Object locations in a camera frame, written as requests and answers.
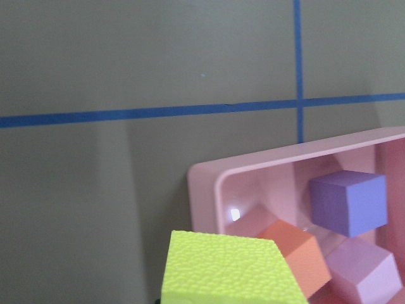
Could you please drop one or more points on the yellow foam block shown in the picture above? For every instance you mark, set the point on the yellow foam block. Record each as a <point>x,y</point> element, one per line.
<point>217,268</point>

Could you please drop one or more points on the pink foam block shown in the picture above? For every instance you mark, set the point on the pink foam block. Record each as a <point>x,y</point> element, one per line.
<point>363,272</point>

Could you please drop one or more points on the purple foam block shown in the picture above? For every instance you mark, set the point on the purple foam block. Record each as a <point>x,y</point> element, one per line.
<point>349,203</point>

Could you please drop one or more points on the pink plastic bin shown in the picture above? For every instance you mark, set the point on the pink plastic bin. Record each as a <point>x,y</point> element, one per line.
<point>243,195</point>

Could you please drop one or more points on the orange foam block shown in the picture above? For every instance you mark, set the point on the orange foam block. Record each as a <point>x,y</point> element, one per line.
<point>302,253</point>

